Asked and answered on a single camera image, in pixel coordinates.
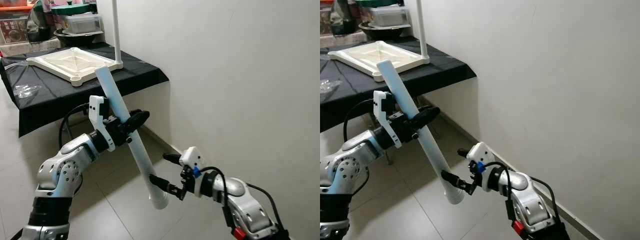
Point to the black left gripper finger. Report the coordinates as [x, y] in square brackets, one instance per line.
[427, 117]
[138, 120]

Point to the white plastic table leg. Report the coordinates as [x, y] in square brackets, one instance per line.
[116, 30]
[421, 27]
[400, 85]
[112, 95]

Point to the black tablecloth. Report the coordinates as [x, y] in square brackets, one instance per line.
[445, 75]
[135, 75]

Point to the white plastic table top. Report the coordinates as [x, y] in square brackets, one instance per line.
[370, 56]
[70, 62]

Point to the clear tape cross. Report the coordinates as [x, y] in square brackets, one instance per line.
[332, 89]
[27, 92]

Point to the black wok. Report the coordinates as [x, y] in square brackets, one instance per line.
[75, 41]
[380, 35]

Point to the clear plastic storage container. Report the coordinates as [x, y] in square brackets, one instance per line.
[390, 17]
[80, 24]

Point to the shiny black bag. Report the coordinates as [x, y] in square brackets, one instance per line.
[39, 25]
[345, 20]

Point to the green pot lid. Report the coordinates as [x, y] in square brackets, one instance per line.
[377, 3]
[72, 9]

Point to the orange-lidded storage box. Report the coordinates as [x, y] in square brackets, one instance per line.
[325, 22]
[12, 30]

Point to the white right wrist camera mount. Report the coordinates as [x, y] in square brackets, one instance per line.
[192, 156]
[480, 151]

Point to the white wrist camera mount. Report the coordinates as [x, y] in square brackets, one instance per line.
[480, 151]
[97, 106]
[192, 156]
[377, 102]

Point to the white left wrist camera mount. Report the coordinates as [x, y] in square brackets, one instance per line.
[377, 102]
[97, 106]

